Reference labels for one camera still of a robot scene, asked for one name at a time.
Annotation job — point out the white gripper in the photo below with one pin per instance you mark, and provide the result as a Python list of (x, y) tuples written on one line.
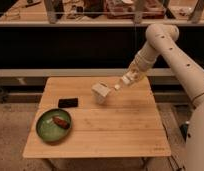
[(128, 79)]

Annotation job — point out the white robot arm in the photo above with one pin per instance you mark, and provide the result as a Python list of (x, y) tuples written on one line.
[(161, 41)]

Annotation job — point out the dark red bottle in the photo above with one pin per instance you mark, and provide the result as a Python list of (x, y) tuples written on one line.
[(61, 123)]

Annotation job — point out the green ceramic bowl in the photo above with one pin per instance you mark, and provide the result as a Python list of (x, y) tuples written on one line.
[(48, 130)]

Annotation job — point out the white cardboard box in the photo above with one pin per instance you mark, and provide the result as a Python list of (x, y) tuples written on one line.
[(100, 92)]

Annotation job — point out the wooden folding table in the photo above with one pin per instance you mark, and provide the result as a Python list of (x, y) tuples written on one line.
[(127, 125)]

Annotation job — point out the black rectangular block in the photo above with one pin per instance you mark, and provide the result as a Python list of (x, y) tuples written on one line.
[(68, 103)]

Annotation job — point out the red tray on shelf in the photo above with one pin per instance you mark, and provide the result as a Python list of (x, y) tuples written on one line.
[(126, 9)]

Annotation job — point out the black foot pedal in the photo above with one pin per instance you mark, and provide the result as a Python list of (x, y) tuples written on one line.
[(184, 130)]

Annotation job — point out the long wooden shelf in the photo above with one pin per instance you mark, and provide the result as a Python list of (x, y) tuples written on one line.
[(73, 13)]

